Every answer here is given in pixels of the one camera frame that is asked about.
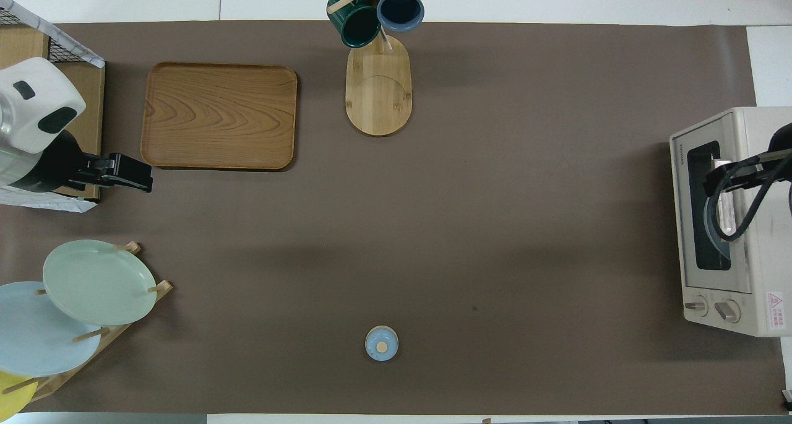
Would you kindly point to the wooden plate rack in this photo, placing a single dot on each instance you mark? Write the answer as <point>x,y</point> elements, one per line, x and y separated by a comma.
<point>114,336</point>

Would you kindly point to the wooden mug tree stand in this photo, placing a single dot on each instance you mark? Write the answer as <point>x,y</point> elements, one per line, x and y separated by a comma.
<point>377,96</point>

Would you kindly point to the toaster oven glass door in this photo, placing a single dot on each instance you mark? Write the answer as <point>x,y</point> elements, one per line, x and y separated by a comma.
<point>684,226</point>

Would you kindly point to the large light blue plate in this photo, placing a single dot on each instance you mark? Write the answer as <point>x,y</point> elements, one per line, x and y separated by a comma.
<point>37,337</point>

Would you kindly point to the blue grey mug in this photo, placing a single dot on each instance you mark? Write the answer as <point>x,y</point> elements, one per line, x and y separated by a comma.
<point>401,9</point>

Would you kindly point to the dark green mug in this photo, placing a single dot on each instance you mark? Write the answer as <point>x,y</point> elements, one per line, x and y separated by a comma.
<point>359,28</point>

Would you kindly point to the brown wooden tray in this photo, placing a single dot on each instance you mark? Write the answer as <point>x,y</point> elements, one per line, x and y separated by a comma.
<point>216,114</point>

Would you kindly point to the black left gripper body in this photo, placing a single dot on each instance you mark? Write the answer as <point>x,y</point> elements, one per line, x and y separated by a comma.
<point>130,172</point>

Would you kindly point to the pale green plate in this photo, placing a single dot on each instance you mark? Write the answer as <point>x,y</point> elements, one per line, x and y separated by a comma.
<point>99,281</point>

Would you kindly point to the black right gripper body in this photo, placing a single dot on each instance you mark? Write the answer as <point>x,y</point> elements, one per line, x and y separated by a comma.
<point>713,179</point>

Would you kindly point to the wooden shelf box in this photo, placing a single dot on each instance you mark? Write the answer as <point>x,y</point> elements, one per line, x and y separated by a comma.
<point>93,102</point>

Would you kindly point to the yellow plate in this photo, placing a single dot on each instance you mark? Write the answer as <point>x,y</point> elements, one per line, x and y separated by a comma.
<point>12,402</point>

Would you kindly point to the silver oven knob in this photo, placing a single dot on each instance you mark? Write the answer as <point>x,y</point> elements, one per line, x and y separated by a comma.
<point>696,305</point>
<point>727,311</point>

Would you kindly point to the brown table mat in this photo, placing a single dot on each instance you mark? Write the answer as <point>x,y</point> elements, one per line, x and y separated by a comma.
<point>464,195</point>

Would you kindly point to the beige toaster oven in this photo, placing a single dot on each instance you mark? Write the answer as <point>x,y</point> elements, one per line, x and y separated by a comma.
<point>770,257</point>

